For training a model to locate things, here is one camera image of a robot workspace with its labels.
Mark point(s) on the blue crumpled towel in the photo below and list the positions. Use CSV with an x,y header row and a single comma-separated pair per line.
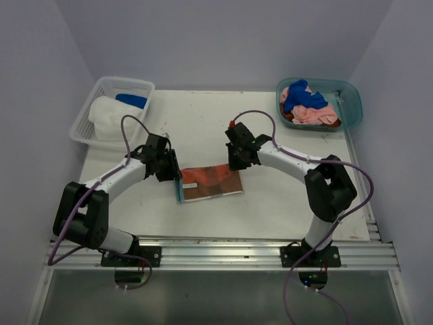
x,y
299,95

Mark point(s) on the dark red towel in tub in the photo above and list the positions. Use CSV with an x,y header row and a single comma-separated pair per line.
x,y
314,119

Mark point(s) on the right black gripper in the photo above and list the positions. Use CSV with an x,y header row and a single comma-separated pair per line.
x,y
233,165

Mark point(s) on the orange brown patterned towel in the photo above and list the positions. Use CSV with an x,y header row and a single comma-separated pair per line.
x,y
203,183

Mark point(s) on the pink crumpled towel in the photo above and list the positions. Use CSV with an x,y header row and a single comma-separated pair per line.
x,y
301,115

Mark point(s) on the aluminium mounting rail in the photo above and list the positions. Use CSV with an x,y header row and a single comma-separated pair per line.
x,y
264,255

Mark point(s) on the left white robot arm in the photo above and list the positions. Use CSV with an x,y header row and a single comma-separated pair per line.
x,y
83,212

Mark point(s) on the teal plastic tub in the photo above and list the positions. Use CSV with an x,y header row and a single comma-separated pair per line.
x,y
342,95

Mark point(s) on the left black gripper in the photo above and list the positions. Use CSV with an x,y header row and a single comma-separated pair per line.
x,y
173,170

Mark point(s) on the blue rolled towel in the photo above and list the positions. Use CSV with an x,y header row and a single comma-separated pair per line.
x,y
132,100

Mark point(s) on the white plastic mesh basket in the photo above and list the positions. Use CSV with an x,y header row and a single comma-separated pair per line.
x,y
82,130

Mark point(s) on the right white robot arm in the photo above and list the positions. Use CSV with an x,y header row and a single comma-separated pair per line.
x,y
330,192

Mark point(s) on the white rolled towel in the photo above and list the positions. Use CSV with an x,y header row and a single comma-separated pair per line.
x,y
106,114

